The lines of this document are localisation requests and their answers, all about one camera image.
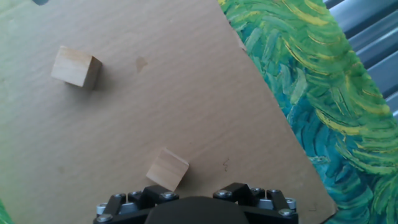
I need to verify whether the brown cardboard sheet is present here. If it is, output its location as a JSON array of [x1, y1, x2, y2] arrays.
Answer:
[[0, 0, 338, 224]]

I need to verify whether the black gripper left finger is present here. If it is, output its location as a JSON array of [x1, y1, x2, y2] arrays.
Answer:
[[93, 184, 180, 224]]

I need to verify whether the light wooden cube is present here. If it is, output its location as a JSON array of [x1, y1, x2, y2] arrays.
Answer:
[[146, 147, 190, 192], [50, 45, 103, 91]]

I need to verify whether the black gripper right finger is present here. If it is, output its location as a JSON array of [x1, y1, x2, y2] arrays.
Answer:
[[213, 182, 299, 224]]

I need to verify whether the painted landscape cloth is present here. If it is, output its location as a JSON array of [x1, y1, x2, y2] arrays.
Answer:
[[0, 0, 398, 224]]

